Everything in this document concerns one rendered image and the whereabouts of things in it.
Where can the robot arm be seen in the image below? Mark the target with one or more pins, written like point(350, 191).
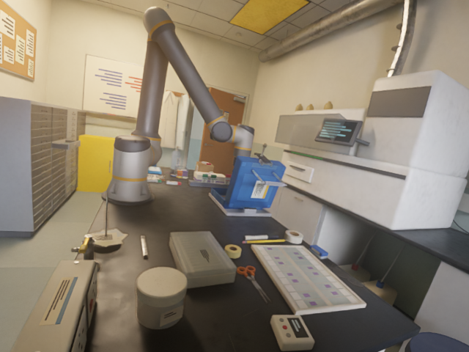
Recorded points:
point(161, 91)

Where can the blue transport case base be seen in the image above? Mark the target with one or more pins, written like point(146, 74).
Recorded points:
point(220, 199)

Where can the white label on lid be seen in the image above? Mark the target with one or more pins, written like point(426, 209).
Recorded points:
point(260, 190)

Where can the grey case clasp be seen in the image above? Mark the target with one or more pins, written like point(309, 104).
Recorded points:
point(264, 157)

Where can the grey plastic slide box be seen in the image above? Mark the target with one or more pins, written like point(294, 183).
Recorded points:
point(201, 256)

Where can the white slide tray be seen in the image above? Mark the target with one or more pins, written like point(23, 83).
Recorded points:
point(308, 278)

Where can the brown cardboard box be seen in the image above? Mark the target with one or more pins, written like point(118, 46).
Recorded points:
point(204, 166)

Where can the clear bottle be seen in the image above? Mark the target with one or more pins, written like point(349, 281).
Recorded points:
point(177, 159)

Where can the red and white marker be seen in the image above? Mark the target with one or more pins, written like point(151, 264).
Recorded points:
point(174, 182)

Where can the white drawer cabinet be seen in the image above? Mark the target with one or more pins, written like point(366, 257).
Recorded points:
point(297, 198)

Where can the white marker pen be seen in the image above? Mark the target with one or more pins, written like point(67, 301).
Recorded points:
point(260, 237)

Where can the orange door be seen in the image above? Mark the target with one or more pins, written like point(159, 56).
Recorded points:
point(234, 106)

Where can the yellow pencil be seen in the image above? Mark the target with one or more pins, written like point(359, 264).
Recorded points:
point(264, 241)

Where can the cream tape roll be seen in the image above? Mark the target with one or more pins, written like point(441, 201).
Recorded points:
point(230, 253)

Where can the small white box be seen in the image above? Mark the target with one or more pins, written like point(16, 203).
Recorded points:
point(154, 174)

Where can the white lab coat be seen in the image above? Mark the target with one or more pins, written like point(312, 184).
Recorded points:
point(176, 121)

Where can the white tape roll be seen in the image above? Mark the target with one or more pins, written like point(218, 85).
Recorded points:
point(294, 239)

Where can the dark monitor screen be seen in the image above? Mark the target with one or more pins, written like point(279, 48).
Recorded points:
point(339, 131)

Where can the grey metal tube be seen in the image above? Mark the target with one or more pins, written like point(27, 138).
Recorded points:
point(144, 247)

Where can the white round jar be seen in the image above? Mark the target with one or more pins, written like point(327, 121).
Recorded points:
point(161, 297)

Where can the dark round stand with rod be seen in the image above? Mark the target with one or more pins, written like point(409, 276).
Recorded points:
point(108, 245)

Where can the whiteboard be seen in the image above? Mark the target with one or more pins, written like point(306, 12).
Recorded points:
point(110, 84)

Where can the yellow ceiling panel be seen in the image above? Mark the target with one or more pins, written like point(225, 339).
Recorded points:
point(269, 14)

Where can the white timer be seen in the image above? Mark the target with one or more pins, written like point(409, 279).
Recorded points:
point(293, 331)

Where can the large white analyzer machine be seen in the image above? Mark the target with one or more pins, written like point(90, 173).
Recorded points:
point(410, 176)

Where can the beige box with bottles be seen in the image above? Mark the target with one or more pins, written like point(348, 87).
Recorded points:
point(377, 289)

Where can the grey drawer cabinet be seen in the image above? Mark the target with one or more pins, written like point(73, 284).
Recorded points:
point(22, 165)

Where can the beige instrument box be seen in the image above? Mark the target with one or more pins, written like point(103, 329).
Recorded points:
point(55, 304)

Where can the cork notice board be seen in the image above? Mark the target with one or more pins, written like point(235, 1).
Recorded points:
point(14, 44)

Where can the blue stool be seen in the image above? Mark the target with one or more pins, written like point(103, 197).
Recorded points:
point(439, 342)

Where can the grey ceiling duct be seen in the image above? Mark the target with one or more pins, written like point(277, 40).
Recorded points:
point(329, 27)

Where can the curved grey duct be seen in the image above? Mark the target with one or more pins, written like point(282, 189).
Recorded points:
point(405, 36)

